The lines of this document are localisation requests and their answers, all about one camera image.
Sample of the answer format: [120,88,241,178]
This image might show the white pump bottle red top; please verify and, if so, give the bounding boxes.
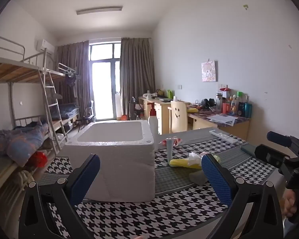
[148,103,159,152]

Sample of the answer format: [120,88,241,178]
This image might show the black headphones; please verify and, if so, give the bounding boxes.
[201,98,216,110]

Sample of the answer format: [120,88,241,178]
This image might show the metal bunk ladder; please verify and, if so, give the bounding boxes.
[38,55,68,155]

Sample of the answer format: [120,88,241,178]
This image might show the dark hanging clothes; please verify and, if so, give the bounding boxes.
[65,74,78,88]

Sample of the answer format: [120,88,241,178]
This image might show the white remote control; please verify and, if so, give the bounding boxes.
[209,129,239,144]

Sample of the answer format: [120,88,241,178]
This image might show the houndstooth tablecloth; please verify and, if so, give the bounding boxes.
[15,127,281,239]

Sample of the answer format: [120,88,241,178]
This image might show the cartoon wall picture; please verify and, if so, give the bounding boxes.
[201,60,218,82]

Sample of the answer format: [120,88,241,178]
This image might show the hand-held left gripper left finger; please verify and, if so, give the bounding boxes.
[19,154,101,239]

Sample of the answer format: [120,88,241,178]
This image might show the yellow sponge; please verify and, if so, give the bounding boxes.
[169,157,203,170]

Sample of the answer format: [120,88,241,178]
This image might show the dark smartphone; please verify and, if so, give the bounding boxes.
[240,144,259,158]

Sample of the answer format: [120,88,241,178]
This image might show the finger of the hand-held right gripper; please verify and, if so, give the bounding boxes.
[267,131,293,148]
[254,144,287,169]

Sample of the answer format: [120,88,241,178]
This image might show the wooden chair smiley face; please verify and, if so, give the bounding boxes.
[170,101,189,133]

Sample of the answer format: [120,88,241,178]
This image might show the ceiling tube light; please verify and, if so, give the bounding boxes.
[76,5,123,16]

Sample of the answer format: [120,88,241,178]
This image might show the brown curtain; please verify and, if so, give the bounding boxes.
[55,40,91,125]
[120,37,156,120]

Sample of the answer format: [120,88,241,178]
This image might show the printed paper sheets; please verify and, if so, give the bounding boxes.
[206,114,239,126]

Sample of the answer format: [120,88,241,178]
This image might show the patterned blanket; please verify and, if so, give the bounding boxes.
[0,120,51,168]

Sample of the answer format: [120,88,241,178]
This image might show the black folding chair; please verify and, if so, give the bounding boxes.
[76,101,94,132]

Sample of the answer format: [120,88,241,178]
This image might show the red snack packet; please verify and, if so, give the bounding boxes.
[159,138,183,145]

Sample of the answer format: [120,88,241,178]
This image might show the person's right hand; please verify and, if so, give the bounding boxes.
[283,190,298,217]

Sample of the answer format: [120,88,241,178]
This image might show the white air conditioner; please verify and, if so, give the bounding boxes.
[35,39,54,55]

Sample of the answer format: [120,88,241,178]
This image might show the white paper tissue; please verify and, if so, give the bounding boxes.
[188,152,203,165]

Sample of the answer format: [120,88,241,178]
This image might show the row of toiletry bottles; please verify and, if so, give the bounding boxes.
[215,91,253,118]

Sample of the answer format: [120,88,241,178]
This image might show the red plastic bag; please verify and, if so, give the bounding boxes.
[30,152,47,168]

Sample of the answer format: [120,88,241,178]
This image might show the light wooden desk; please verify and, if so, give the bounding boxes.
[139,96,191,135]

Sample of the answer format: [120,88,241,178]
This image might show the glass balcony door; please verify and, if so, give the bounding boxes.
[89,43,122,121]

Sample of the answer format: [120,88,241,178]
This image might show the metal bunk bed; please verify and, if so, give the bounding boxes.
[0,32,81,200]

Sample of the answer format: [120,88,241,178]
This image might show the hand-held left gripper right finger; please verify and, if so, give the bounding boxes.
[201,154,285,239]

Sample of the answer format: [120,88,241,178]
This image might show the white foam box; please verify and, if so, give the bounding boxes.
[57,119,156,203]

